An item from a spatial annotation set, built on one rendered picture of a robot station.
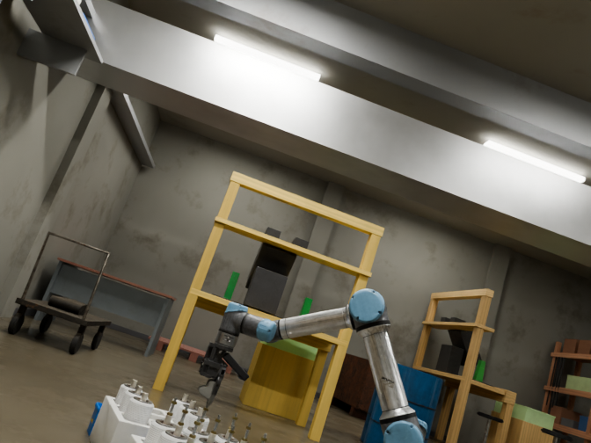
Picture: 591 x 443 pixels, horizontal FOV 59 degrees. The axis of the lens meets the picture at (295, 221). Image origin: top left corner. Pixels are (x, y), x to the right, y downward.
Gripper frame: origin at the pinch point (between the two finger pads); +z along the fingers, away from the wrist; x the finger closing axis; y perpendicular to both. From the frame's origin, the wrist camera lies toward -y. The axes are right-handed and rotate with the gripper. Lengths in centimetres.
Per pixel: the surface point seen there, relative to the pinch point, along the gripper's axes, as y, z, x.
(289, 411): -120, 28, -300
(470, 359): -387, -88, -451
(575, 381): -625, -119, -526
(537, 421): -501, -40, -443
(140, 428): 18.4, 17.9, -18.5
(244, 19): 48, -274, -226
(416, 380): -194, -35, -224
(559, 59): -203, -316, -146
